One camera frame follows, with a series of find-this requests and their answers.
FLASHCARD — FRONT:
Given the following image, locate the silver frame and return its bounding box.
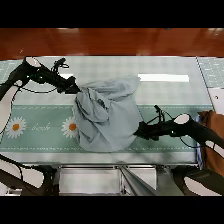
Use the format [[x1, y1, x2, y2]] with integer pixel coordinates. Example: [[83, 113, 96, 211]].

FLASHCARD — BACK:
[[0, 162, 224, 197]]

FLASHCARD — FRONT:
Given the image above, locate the black cable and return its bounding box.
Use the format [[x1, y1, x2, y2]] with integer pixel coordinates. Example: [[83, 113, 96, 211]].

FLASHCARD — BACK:
[[11, 83, 60, 95], [179, 131, 202, 150]]

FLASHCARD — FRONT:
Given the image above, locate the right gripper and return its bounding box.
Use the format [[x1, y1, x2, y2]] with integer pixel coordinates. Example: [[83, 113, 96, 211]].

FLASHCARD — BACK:
[[133, 120, 162, 141]]

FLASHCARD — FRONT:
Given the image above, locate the blue garment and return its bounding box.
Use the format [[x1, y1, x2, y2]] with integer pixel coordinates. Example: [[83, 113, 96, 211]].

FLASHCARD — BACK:
[[195, 146, 204, 172]]

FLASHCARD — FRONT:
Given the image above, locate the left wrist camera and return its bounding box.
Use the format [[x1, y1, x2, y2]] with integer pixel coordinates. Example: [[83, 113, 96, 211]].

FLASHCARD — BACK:
[[50, 57, 70, 76]]

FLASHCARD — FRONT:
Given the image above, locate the brown garment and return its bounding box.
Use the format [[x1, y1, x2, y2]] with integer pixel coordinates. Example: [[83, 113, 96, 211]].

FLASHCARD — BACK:
[[197, 110, 224, 188]]

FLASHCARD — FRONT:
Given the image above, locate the pale grey-blue shirt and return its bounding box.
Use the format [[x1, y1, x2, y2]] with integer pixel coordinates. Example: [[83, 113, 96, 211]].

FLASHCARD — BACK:
[[72, 75, 145, 153]]

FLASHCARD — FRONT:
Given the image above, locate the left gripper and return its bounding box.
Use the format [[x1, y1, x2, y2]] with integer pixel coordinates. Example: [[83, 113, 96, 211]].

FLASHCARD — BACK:
[[56, 77, 82, 95]]

